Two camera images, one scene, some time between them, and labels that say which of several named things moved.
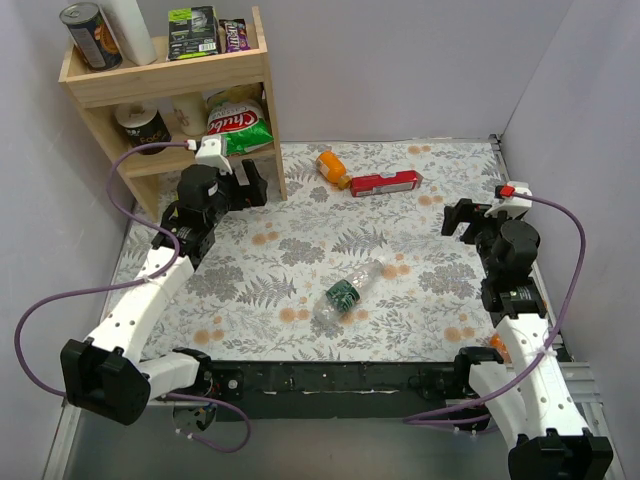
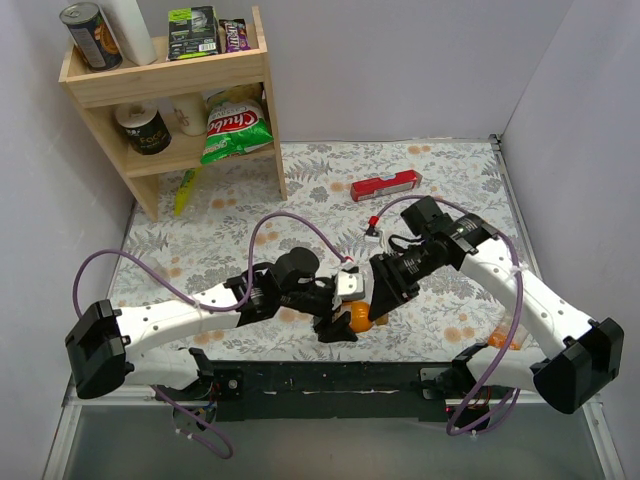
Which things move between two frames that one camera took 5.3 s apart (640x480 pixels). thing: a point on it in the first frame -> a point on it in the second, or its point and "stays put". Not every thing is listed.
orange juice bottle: [331, 167] -> [360, 321]
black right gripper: [470, 223] -> [388, 282]
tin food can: [92, 36] stays put
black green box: [192, 32] stays put
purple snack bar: [236, 35] stays put
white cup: [191, 113] stays put
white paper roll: [132, 30] stays put
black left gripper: [240, 185] -> [326, 308]
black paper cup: [143, 125] stays put
